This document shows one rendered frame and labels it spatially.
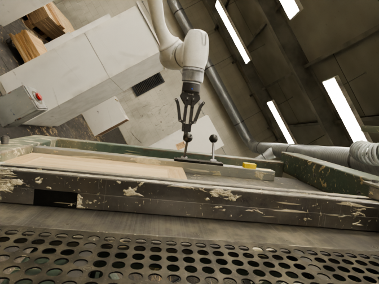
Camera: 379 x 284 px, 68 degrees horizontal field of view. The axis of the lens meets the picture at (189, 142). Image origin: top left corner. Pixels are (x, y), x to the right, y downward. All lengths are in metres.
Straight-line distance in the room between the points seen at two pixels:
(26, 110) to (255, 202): 1.05
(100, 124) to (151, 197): 5.34
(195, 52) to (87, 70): 2.26
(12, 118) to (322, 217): 1.23
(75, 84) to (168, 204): 2.78
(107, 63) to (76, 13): 7.01
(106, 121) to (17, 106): 4.55
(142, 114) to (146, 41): 5.92
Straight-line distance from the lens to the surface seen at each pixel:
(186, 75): 1.14
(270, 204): 0.67
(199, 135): 4.57
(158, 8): 1.20
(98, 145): 1.37
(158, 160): 1.10
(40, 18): 6.25
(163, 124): 8.97
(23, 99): 1.40
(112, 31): 3.35
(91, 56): 3.31
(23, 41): 4.73
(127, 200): 0.62
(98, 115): 5.94
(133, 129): 9.04
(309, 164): 1.28
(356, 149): 0.93
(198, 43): 1.15
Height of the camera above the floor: 1.38
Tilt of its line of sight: 2 degrees up
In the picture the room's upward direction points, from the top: 61 degrees clockwise
